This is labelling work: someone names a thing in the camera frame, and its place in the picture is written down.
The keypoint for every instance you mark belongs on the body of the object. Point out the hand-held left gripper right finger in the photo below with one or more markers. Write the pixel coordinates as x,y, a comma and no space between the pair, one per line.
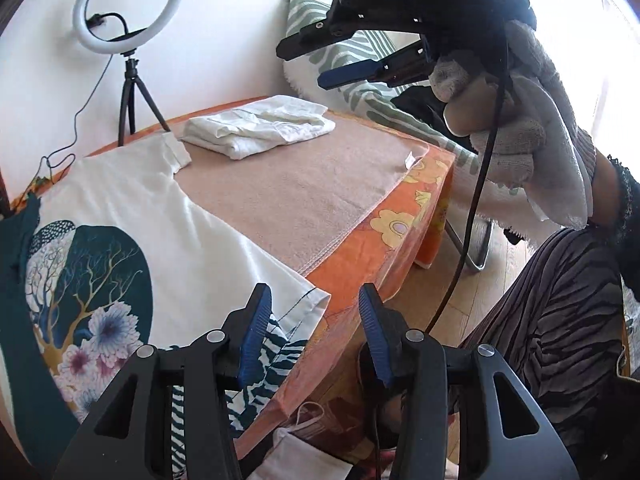
372,330

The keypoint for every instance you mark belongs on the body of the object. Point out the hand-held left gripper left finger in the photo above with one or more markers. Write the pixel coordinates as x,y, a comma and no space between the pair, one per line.
255,330

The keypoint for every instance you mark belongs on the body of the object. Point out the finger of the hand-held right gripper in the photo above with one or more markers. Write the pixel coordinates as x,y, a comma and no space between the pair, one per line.
300,42
345,72

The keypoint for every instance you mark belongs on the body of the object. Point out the white teal printed t-shirt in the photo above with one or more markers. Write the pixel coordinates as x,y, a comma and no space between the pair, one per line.
200,240

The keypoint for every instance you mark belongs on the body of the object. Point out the person's right forearm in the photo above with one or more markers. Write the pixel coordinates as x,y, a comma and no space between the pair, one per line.
612,200

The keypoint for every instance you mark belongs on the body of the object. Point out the person's right hand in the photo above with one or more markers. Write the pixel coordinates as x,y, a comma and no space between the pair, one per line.
540,125

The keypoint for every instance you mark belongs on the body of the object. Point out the green striped white throw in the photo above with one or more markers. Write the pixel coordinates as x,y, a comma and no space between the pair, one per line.
370,102

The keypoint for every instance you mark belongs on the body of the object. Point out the orange floral bed sheet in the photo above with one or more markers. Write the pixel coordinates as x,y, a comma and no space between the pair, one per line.
360,270

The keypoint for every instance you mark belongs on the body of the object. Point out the black jacket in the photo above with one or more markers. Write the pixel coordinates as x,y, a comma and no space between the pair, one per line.
420,105

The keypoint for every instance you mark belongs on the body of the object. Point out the white folded garment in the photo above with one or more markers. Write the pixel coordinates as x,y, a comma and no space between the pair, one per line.
250,130

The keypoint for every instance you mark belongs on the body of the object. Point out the beige blanket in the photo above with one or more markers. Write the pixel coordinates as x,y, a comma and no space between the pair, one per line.
300,190

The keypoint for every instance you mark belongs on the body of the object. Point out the curved metal chair leg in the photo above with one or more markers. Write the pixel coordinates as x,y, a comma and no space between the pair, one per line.
480,255

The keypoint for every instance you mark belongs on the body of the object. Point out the white face mask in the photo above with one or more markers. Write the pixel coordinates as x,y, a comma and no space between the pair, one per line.
305,455

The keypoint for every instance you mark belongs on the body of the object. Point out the black mini tripod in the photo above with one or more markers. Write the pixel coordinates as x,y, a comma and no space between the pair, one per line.
131,80

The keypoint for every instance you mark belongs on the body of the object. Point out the person's zebra striped pants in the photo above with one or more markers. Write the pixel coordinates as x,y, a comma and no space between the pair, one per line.
550,310

